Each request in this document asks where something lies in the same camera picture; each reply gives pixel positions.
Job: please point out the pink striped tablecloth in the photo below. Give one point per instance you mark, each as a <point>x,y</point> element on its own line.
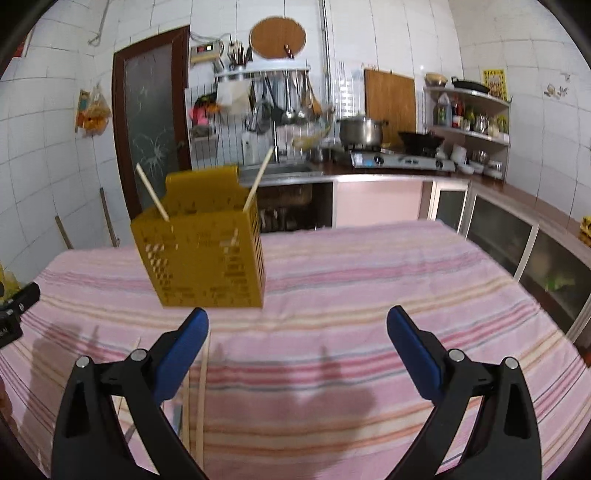
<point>346,300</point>

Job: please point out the steel gas stove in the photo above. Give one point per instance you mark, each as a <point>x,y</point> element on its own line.
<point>401,161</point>

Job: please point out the black pan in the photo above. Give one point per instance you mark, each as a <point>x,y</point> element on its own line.
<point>468,86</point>

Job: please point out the narrow glass cabinet door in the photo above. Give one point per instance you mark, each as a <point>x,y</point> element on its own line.
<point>450,205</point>

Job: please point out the beige wall controller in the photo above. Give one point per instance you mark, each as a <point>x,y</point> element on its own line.
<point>205,51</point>

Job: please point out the red cardboard box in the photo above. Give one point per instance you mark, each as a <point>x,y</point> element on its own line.
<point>19,50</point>

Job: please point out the steel bowl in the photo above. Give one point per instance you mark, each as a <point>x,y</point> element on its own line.
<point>480,157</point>

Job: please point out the steel sink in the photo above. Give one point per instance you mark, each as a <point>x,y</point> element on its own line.
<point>286,170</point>

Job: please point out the clear oil bottle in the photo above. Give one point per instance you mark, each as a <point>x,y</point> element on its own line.
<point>443,113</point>

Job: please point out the pink cabinet door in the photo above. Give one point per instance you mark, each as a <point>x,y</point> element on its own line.
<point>378,203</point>

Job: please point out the rectangular wooden cutting board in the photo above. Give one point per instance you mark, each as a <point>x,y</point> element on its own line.
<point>390,101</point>

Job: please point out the yellow perforated utensil holder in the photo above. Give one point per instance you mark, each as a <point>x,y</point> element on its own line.
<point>203,258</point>

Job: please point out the stack of white bowls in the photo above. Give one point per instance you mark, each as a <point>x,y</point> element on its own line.
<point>459,154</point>

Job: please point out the steel ladle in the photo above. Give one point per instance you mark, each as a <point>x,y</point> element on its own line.
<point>288,115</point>

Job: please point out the brown frosted glass door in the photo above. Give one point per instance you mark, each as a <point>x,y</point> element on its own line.
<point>147,115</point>

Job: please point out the white soap bottle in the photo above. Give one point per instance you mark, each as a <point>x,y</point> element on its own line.
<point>249,150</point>

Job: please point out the round wooden cutting board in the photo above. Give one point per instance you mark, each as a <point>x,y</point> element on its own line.
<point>272,37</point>

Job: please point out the steel cup of dark chopsticks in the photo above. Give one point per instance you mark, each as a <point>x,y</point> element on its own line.
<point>238,57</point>

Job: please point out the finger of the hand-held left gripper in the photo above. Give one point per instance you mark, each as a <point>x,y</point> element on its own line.
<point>23,297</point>

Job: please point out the wooden spatula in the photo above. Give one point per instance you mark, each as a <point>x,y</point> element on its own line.
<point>315,104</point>

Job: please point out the hanging orange snack bag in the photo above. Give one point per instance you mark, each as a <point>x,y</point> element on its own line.
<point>94,113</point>

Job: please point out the black ladle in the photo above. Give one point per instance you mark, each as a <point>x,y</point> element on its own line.
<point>276,115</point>

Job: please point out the steel wall utensil rack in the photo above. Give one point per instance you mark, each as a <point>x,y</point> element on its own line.
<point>263,71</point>

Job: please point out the wooden chopstick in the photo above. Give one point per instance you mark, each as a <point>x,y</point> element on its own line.
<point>258,177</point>
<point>201,406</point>
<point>152,191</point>
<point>185,415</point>

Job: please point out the white bowl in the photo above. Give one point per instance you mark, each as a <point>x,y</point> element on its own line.
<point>464,169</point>

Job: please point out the red sauce bottle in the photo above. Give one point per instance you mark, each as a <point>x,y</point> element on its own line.
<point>458,115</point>

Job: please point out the corner wall shelf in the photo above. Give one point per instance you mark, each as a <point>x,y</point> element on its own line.
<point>475,95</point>

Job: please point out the brass bowl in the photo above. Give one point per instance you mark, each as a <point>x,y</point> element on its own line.
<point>436,79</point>

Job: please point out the steel kettle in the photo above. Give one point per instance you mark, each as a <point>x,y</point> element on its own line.
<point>482,123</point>

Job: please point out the white plastic bag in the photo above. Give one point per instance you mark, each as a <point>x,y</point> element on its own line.
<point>233,97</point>

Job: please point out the yellow packet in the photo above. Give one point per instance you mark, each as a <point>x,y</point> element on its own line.
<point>586,230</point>

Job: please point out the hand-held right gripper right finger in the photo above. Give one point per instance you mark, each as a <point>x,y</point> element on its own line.
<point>411,350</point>

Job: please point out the yellow wall poster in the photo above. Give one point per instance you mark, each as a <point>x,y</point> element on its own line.
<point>494,83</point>

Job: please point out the steel cooking pot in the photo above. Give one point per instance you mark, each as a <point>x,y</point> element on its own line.
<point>360,131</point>

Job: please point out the steel faucet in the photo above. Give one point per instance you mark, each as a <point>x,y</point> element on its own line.
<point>275,143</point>

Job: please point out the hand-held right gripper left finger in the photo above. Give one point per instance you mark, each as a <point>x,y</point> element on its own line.
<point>184,355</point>

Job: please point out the glass sliding cabinet doors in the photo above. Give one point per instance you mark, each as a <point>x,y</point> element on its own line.
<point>498,230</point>

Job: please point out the fruit wall sticker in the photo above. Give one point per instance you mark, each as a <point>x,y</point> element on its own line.
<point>556,90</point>

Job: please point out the small steel pot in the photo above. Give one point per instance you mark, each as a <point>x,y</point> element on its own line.
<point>316,154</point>

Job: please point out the black wok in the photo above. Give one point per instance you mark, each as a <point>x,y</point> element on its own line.
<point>420,141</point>

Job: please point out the pink rubber glove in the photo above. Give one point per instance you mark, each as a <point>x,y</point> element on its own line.
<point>201,115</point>

